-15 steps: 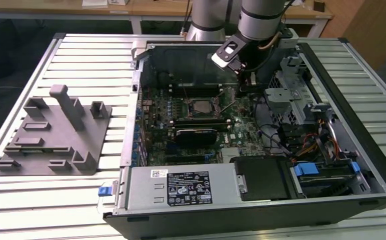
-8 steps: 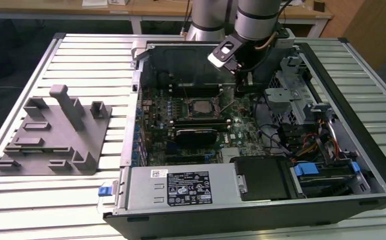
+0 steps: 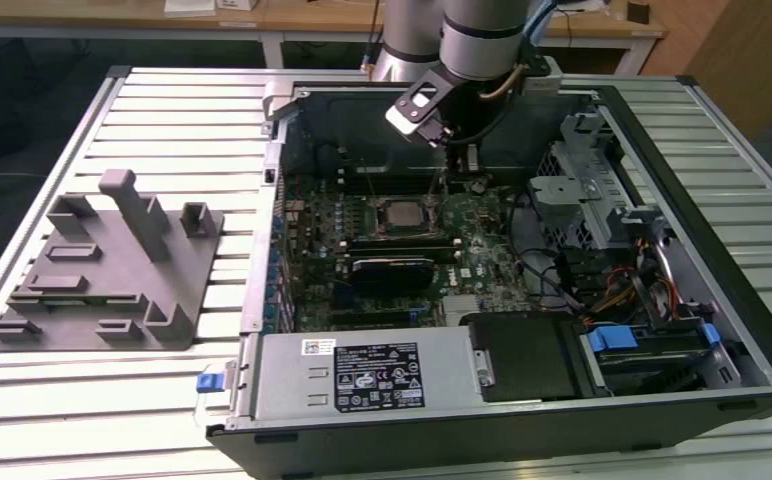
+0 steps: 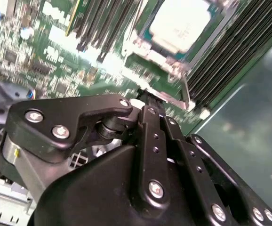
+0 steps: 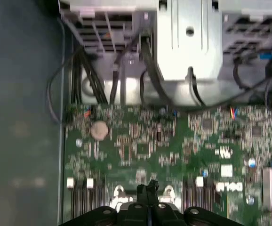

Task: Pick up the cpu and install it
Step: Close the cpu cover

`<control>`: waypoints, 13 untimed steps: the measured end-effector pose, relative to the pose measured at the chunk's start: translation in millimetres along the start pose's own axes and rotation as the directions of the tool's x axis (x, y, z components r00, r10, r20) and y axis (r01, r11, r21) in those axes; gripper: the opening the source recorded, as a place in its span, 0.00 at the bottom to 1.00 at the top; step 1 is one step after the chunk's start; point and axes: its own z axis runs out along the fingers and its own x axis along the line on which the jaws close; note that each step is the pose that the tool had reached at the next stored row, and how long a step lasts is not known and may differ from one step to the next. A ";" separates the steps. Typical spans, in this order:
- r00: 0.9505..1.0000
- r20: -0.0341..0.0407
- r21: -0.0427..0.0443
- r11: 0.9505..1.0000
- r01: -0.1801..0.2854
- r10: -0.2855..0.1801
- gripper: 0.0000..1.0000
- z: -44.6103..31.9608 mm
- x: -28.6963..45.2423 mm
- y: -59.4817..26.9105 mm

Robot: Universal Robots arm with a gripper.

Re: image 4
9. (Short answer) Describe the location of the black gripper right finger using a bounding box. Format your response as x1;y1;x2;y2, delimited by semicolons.
153;90;272;226

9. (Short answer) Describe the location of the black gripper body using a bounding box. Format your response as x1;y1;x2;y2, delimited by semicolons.
33;145;219;226

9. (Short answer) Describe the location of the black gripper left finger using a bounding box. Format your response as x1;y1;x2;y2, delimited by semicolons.
5;89;173;210

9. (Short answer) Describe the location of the metal socket cover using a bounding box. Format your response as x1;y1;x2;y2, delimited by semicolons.
122;50;197;113

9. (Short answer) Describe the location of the silver CPU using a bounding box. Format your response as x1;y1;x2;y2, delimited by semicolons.
143;0;218;58

